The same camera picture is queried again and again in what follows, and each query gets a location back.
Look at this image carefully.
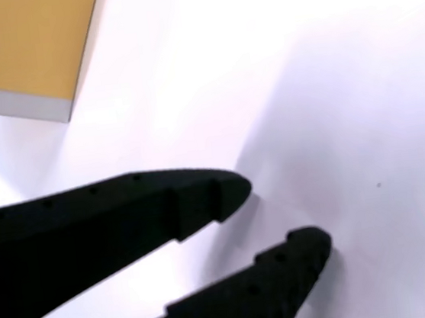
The yellow cardboard box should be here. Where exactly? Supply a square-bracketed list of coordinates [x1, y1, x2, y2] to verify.
[0, 0, 115, 132]

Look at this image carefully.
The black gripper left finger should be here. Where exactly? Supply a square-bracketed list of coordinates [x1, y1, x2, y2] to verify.
[0, 157, 268, 318]

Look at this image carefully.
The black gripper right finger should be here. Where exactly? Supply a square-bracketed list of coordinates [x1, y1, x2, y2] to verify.
[39, 223, 341, 318]

